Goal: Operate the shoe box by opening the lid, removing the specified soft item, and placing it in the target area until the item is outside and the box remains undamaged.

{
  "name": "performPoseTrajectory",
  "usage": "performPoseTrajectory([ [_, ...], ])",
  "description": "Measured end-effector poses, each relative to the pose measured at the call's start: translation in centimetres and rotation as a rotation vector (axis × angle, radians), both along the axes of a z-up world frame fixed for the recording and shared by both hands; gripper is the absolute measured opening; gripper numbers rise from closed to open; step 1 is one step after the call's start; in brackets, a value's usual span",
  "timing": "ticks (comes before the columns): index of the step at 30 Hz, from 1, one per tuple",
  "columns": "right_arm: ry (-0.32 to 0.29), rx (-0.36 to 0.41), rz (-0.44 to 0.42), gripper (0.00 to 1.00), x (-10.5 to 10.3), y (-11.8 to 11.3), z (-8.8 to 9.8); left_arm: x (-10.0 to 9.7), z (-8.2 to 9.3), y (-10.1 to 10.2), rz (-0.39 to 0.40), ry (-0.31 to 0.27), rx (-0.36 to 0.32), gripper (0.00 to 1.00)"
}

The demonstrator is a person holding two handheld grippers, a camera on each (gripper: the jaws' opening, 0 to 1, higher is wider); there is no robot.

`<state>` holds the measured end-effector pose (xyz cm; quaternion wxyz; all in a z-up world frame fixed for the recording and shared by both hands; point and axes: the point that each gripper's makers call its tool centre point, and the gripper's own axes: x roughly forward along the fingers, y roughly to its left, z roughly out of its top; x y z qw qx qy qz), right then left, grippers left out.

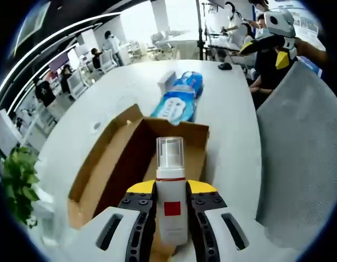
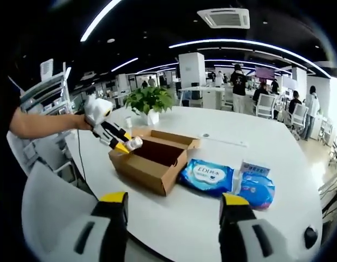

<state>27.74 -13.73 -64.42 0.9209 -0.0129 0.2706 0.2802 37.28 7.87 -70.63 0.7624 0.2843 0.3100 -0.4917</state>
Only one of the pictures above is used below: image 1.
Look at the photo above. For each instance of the purple monitor screen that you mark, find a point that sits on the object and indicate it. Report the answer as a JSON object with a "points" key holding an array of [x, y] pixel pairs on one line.
{"points": [[59, 61]]}

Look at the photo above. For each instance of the brown cardboard shoe box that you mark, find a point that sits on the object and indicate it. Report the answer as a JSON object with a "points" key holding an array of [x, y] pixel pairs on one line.
{"points": [[122, 163]]}

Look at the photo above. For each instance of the grey mesh office chair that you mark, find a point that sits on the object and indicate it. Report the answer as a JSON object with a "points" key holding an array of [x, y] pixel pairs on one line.
{"points": [[299, 136]]}

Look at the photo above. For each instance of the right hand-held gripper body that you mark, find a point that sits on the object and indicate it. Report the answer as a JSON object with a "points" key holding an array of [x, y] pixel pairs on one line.
{"points": [[283, 24]]}

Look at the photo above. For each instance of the blue white wipes pack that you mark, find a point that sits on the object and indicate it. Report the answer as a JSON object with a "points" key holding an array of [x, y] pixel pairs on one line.
{"points": [[174, 105]]}

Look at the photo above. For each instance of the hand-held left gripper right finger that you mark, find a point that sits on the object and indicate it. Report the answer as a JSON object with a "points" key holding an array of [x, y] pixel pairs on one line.
{"points": [[225, 234]]}

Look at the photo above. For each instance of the small blue pad pack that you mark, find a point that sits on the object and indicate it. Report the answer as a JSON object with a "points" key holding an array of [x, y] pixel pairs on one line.
{"points": [[191, 82]]}

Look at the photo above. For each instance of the small white carton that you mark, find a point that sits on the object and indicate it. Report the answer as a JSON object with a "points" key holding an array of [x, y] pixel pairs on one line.
{"points": [[165, 80]]}

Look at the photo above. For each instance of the black tripod stand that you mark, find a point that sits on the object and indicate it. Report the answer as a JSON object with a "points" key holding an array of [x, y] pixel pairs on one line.
{"points": [[199, 27]]}

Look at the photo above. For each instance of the white ceiling air conditioner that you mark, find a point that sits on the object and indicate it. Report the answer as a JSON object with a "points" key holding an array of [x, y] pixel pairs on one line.
{"points": [[32, 24]]}

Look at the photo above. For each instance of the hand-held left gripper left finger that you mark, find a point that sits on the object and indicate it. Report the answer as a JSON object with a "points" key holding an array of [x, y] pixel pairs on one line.
{"points": [[111, 234]]}

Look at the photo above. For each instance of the green potted plant white pot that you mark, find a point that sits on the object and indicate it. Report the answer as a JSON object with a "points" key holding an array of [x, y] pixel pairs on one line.
{"points": [[18, 177]]}

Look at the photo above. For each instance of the white office chair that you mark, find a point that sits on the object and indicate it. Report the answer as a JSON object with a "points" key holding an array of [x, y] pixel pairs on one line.
{"points": [[77, 86], [108, 61]]}

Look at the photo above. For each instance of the black computer mouse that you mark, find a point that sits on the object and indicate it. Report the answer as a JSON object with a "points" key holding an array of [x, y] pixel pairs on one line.
{"points": [[225, 66]]}

